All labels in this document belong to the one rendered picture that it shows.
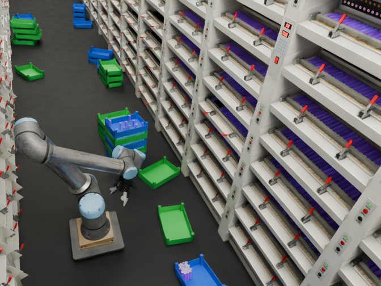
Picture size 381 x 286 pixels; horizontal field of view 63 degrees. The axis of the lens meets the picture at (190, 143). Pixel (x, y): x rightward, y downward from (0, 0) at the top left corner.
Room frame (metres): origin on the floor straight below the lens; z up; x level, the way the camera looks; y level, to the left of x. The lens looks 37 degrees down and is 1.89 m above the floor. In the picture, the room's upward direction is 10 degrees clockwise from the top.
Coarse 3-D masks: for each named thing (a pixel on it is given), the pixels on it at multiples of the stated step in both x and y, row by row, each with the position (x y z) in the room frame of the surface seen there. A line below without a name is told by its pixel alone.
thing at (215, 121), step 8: (200, 96) 2.03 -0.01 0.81; (208, 96) 2.05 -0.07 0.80; (200, 104) 2.00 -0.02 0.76; (216, 104) 2.00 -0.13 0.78; (216, 120) 1.82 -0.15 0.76; (224, 128) 1.74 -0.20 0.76; (224, 136) 1.70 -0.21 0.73; (232, 144) 1.60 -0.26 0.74; (240, 144) 1.58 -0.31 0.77; (240, 152) 1.52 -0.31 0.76
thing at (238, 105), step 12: (204, 72) 2.03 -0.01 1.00; (216, 72) 2.05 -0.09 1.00; (204, 84) 2.02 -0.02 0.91; (216, 84) 1.94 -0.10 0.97; (228, 84) 1.89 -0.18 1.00; (216, 96) 1.86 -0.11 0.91; (228, 96) 1.79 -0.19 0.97; (240, 96) 1.75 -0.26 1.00; (252, 96) 1.76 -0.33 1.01; (228, 108) 1.72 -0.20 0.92; (240, 108) 1.65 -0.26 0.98; (252, 108) 1.63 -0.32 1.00; (240, 120) 1.60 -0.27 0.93
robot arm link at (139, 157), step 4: (136, 152) 1.55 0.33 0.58; (140, 152) 1.56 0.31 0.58; (136, 156) 1.53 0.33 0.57; (140, 156) 1.54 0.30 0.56; (144, 156) 1.56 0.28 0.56; (136, 160) 1.51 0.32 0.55; (140, 160) 1.53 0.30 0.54; (144, 160) 1.56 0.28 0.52; (136, 164) 1.51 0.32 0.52; (140, 164) 1.53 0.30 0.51
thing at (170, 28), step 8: (168, 0) 2.66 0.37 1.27; (176, 0) 2.66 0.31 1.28; (168, 8) 2.64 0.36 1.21; (168, 16) 2.63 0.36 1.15; (168, 24) 2.63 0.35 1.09; (168, 32) 2.64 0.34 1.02; (168, 48) 2.64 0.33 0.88; (160, 64) 2.70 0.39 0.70; (168, 72) 2.66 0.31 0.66; (160, 80) 2.67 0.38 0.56; (160, 88) 2.65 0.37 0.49; (160, 96) 2.63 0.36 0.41; (160, 104) 2.63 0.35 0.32; (160, 112) 2.64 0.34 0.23; (160, 128) 2.64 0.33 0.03
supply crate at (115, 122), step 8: (136, 112) 2.30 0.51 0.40; (112, 120) 2.17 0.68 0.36; (120, 120) 2.22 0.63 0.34; (128, 120) 2.26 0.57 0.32; (136, 120) 2.29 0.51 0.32; (112, 128) 2.11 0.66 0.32; (128, 128) 2.15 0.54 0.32; (136, 128) 2.10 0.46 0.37; (144, 128) 2.15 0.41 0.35; (120, 136) 2.01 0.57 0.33
